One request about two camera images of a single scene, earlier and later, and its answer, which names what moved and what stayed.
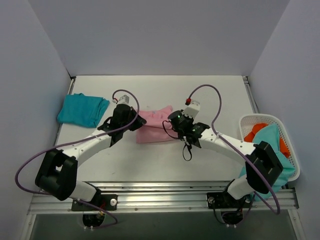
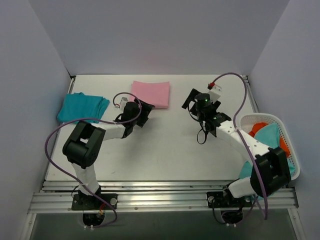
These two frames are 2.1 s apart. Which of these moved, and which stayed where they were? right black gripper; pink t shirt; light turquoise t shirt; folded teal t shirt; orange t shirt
Moved: pink t shirt; right black gripper
Stayed: folded teal t shirt; orange t shirt; light turquoise t shirt
